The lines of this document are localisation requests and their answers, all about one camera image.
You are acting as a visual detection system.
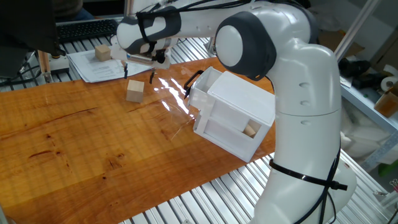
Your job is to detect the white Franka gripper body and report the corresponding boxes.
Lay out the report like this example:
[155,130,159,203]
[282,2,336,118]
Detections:
[110,40,172,70]

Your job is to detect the light wooden cube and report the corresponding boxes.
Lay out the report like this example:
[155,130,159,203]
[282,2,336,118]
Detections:
[126,79,146,104]

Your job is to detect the white drawer with black handle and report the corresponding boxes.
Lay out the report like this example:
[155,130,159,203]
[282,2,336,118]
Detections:
[183,66,254,133]

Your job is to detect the white plastic drawer cabinet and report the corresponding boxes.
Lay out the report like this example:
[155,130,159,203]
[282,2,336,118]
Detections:
[193,70,276,164]

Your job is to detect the large wooden block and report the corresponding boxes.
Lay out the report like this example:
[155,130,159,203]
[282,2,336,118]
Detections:
[95,44,113,62]

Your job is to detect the printed white paper sheets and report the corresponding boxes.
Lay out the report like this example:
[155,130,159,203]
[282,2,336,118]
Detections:
[67,46,155,84]

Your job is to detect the black computer keyboard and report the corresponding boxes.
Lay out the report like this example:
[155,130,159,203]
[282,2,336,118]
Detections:
[57,19,121,44]

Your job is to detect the white clamp base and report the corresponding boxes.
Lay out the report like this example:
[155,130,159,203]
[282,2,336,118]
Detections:
[49,55,70,75]

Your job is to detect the clamped wooden stick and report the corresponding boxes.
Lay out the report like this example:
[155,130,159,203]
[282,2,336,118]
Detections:
[37,50,52,83]

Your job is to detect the wood pattern table mat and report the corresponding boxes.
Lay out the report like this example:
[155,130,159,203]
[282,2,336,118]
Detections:
[0,57,277,224]

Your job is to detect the person in dark clothing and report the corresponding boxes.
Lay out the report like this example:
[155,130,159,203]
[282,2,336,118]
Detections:
[52,0,95,22]

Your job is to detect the pale wooden block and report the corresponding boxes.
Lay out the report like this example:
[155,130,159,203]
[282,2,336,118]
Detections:
[242,120,262,139]

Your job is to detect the brown cardboard sheet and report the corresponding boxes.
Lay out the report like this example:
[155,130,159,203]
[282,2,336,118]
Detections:
[317,29,366,59]

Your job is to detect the black bundled object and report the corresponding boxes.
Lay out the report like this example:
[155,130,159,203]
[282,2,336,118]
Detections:
[338,57,371,78]

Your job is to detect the grey metal shelf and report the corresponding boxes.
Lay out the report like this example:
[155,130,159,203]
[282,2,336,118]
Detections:
[340,83,398,174]

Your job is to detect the white paper roll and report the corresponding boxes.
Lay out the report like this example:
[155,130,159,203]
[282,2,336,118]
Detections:
[381,64,398,91]

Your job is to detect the brown container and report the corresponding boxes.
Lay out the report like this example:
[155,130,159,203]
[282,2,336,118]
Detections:
[374,91,398,118]

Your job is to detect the bright green object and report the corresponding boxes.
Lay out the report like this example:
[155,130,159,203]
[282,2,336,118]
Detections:
[377,160,398,175]

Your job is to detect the aluminium post with foot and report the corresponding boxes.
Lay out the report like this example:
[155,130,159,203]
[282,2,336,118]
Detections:
[206,37,218,58]

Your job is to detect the aluminium frame rail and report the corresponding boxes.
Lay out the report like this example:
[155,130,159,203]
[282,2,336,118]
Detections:
[55,14,125,26]

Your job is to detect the aluminium frame post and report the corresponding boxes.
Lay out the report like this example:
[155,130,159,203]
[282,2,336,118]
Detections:
[334,0,382,62]
[123,0,135,16]

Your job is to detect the thin black cable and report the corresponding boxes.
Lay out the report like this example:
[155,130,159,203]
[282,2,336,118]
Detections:
[0,61,43,88]

